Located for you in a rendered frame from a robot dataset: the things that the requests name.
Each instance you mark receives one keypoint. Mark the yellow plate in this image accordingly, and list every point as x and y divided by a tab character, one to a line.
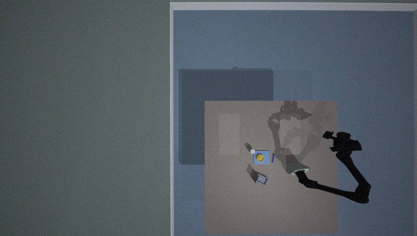
260	157

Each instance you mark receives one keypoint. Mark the grey dish rack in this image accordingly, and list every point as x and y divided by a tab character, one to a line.
260	178

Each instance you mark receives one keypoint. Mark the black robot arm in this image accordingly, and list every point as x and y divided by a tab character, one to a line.
344	151

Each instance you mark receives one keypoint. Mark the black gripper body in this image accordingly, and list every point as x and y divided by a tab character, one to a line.
328	135

